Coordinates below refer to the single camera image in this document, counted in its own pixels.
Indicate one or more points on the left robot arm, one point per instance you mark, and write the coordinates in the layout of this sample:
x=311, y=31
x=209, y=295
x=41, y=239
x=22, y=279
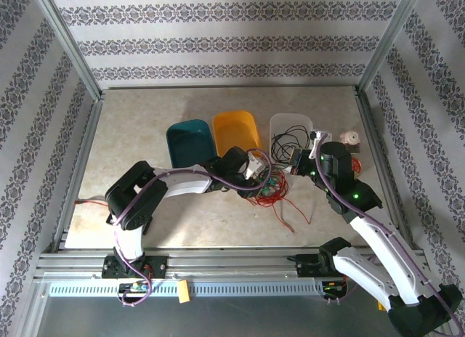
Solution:
x=181, y=184

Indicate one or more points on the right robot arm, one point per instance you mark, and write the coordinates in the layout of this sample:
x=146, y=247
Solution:
x=370, y=275

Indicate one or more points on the red and white tape roll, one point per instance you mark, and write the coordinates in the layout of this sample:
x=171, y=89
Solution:
x=357, y=167

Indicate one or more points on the orange plastic bin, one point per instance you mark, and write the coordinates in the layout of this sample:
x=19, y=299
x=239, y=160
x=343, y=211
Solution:
x=232, y=130

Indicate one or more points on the dark teal plastic bin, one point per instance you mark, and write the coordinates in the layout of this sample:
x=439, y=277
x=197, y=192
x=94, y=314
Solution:
x=185, y=141

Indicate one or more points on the white plastic bin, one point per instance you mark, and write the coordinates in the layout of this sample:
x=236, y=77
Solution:
x=279, y=119

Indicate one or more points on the orange plastic block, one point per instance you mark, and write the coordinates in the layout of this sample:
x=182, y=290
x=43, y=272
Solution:
x=184, y=291

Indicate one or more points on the yellow plastic block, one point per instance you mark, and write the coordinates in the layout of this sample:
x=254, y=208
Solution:
x=381, y=306

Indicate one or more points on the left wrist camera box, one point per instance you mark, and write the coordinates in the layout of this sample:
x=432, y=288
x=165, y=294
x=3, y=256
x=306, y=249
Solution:
x=256, y=166

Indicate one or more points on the aluminium edge rail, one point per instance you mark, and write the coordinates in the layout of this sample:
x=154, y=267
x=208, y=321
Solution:
x=378, y=162
x=229, y=87
x=81, y=162

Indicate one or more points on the long aluminium base rail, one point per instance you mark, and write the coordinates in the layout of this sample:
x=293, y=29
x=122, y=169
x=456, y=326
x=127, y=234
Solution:
x=225, y=261

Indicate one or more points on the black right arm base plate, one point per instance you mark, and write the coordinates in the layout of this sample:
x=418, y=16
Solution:
x=309, y=266

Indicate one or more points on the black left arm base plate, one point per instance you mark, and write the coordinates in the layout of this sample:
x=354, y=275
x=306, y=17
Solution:
x=160, y=266

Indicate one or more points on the aluminium frame post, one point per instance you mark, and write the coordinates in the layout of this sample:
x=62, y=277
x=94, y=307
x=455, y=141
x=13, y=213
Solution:
x=69, y=46
x=388, y=43

